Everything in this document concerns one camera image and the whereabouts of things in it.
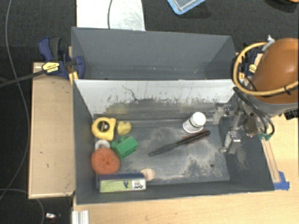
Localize black cylinder on white bracket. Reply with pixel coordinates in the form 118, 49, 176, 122
283, 109, 299, 121

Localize white tape roll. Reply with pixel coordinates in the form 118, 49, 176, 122
94, 139, 111, 150

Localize grey metal bin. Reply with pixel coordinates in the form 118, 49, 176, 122
71, 26, 275, 205

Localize orange round scouring pad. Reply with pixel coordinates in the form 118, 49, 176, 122
90, 147, 121, 175

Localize small yellow toy fruit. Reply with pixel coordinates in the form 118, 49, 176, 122
116, 121, 132, 136

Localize green plastic toy block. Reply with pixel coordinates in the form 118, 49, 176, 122
110, 136, 139, 161

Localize blue and green box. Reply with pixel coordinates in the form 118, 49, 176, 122
96, 172, 147, 194

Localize pale wood board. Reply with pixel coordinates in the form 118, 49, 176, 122
28, 62, 77, 200

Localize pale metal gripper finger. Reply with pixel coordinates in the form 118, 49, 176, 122
219, 132, 242, 155
212, 104, 232, 125

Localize yellow tape measure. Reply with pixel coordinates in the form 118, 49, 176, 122
91, 117, 117, 142

